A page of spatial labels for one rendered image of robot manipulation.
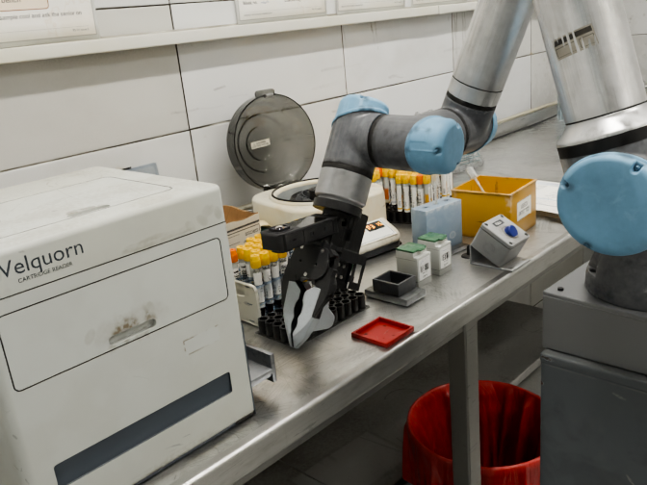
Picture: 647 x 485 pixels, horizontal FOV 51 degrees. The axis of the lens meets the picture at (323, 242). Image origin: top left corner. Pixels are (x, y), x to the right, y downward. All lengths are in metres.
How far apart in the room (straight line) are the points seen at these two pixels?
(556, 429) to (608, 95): 0.49
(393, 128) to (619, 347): 0.40
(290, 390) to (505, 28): 0.56
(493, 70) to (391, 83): 1.05
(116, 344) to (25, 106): 0.71
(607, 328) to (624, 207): 0.23
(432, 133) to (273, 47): 0.86
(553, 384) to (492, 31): 0.49
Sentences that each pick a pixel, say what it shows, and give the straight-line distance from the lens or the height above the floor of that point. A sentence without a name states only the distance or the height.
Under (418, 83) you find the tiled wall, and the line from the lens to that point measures 2.11.
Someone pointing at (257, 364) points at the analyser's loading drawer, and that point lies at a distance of 0.90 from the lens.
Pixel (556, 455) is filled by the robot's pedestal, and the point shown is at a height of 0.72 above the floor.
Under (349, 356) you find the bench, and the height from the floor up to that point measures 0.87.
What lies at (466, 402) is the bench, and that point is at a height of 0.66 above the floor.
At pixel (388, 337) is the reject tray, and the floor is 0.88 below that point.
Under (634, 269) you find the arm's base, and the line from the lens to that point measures 0.92.
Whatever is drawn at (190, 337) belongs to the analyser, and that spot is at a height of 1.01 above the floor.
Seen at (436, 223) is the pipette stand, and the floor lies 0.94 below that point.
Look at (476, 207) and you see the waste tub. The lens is 1.41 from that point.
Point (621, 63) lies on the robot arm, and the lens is 0.78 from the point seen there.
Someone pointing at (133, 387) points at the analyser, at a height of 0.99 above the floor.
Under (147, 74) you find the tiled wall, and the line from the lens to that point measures 1.46.
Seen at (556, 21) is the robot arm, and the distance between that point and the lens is 0.78.
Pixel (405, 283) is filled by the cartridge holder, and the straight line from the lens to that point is 1.13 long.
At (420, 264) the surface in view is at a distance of 1.18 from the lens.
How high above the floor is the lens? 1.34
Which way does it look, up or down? 18 degrees down
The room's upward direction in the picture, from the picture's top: 6 degrees counter-clockwise
